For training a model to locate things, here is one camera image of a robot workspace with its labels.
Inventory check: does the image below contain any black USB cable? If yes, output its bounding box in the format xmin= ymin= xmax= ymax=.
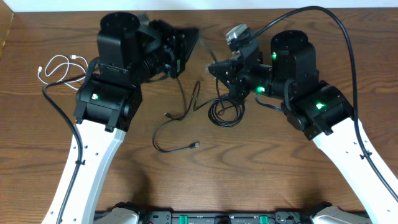
xmin=151 ymin=80 xmax=246 ymax=154

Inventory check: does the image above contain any white USB cable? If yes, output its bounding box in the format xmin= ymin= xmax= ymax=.
xmin=37 ymin=54 xmax=90 ymax=91

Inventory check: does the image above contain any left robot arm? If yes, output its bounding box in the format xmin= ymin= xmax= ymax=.
xmin=44 ymin=12 xmax=199 ymax=223

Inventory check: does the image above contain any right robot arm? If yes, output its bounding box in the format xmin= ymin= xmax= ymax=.
xmin=208 ymin=28 xmax=397 ymax=223

